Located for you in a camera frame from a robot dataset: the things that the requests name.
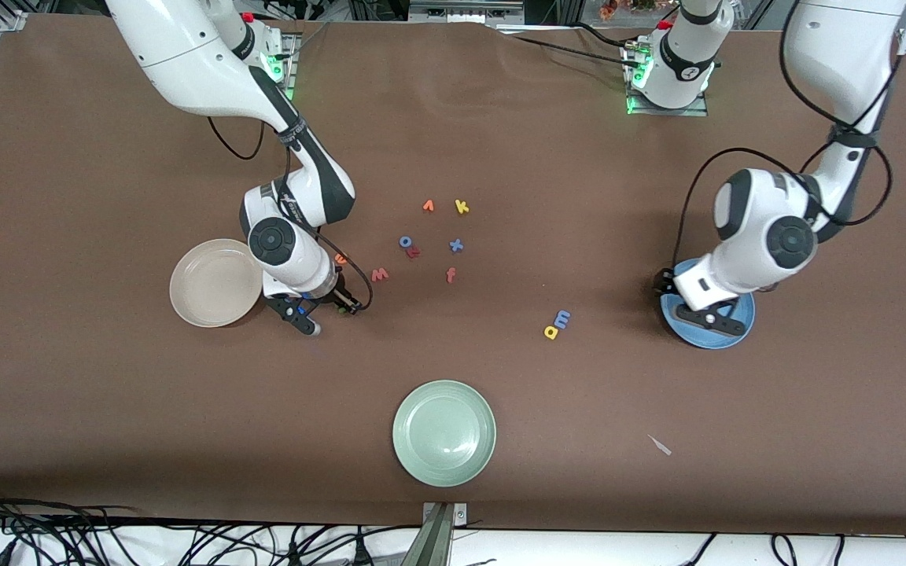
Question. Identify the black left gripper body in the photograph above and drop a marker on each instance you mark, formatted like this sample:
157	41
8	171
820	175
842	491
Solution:
665	280

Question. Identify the red foam letter w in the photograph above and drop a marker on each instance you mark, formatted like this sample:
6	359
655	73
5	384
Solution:
380	277

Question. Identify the blue foam letter m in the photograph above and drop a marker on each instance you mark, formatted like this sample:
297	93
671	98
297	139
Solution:
562	318

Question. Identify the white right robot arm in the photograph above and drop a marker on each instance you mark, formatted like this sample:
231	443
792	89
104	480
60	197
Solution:
185	63

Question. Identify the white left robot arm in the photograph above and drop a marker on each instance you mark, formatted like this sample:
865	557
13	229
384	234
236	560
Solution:
760	244

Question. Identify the blue round plate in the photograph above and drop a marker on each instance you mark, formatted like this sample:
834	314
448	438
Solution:
697	339

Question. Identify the beige round plate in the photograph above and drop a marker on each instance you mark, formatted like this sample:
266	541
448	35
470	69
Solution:
213	283

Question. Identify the green round plate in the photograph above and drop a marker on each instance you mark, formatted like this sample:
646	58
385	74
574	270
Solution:
443	433

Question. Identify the small white paper scrap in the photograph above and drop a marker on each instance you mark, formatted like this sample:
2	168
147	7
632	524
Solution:
661	447

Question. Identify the small orange object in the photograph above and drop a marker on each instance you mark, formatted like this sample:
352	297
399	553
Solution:
609	8

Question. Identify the grey metal box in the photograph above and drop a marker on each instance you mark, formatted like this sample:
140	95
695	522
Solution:
465	9

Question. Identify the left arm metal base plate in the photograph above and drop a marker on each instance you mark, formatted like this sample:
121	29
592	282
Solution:
697	112

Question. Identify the grey metal camera post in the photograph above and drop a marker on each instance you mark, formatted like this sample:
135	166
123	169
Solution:
439	538

